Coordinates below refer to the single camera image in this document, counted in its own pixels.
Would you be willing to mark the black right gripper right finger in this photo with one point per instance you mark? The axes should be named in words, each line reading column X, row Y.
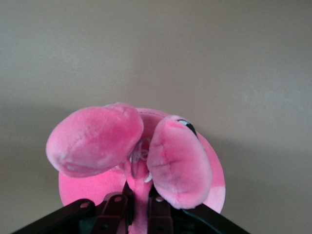
column 159, row 217

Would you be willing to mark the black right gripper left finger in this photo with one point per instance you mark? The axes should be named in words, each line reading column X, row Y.
column 119, row 214

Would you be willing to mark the pink plush toy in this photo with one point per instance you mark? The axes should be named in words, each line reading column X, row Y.
column 97, row 136

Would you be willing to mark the brown table cover sheet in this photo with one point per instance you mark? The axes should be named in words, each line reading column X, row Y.
column 156, row 48

